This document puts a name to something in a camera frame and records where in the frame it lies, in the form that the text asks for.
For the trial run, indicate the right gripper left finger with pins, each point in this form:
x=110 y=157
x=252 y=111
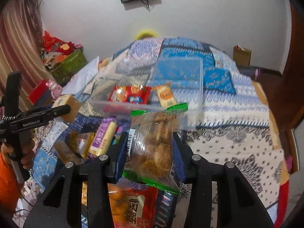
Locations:
x=60 y=203

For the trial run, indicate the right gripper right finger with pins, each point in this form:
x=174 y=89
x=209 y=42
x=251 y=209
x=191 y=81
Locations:
x=220 y=195

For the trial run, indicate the tan cake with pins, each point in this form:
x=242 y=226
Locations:
x=66 y=107

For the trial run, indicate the purple yellow snack bar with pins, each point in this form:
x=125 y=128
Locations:
x=103 y=137

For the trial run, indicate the green-edged clear snack bag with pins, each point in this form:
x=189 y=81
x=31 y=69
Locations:
x=150 y=147

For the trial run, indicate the clear plastic storage box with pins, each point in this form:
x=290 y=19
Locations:
x=185 y=75

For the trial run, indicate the orange sleeve forearm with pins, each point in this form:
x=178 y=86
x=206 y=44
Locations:
x=10 y=189

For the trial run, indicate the person's left hand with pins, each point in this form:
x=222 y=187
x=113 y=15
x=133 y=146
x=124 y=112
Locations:
x=28 y=153

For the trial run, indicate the red box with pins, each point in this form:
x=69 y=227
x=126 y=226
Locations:
x=40 y=96

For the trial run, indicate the pink toy figure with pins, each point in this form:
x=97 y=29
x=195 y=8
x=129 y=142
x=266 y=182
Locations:
x=54 y=88

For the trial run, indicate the brown wrapped snack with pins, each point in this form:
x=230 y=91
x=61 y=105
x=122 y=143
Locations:
x=65 y=153

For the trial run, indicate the gold foil snack packet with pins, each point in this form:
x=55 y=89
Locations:
x=81 y=142

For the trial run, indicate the red orange noodle packet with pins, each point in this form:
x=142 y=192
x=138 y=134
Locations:
x=132 y=204

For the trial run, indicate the white plastic bag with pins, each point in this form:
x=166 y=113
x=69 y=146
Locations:
x=82 y=78

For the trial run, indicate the green storage basket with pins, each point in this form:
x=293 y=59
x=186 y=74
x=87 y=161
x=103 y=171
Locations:
x=64 y=71

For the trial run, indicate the patchwork blue bed quilt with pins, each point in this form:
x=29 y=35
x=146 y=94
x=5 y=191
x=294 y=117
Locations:
x=200 y=151

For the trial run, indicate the striped pink curtain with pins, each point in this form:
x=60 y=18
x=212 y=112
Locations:
x=21 y=42

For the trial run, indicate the red cookie packet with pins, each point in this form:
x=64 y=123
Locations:
x=134 y=94

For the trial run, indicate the wooden door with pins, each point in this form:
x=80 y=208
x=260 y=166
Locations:
x=289 y=106

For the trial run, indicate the small orange biscuit packet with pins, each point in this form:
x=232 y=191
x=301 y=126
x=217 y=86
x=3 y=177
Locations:
x=165 y=95

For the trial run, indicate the dark clothes pile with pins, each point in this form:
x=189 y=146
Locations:
x=250 y=71

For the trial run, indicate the cardboard box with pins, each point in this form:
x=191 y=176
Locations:
x=241 y=56

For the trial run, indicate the yellow hoop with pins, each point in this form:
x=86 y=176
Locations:
x=146 y=33

